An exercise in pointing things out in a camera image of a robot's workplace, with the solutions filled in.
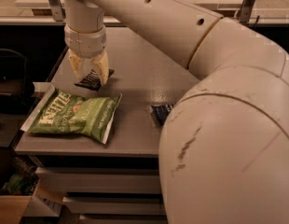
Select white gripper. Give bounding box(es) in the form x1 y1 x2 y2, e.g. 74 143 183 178
64 25 109 86

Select black rxbar chocolate bar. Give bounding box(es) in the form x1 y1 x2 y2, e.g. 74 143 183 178
76 70 103 91

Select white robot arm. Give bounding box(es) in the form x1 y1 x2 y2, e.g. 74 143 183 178
85 0 289 224

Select green jalapeno chip bag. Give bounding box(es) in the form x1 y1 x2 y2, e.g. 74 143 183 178
21 85 122 144

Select dark blue snack bag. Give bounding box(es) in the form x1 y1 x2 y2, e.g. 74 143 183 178
151 104 174 126

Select black chair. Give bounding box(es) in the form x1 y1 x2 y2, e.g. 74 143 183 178
0 49 34 114

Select grey drawer cabinet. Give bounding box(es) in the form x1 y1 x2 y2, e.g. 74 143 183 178
15 27 197 224

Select cardboard box with snacks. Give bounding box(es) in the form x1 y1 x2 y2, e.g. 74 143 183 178
0 157 62 224

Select left metal shelf bracket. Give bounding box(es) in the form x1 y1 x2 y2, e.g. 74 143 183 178
48 0 64 21

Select metal shelf bracket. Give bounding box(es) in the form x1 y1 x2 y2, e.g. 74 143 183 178
237 0 256 24
48 0 64 21

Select right metal shelf bracket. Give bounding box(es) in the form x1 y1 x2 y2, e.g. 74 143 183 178
237 0 256 24

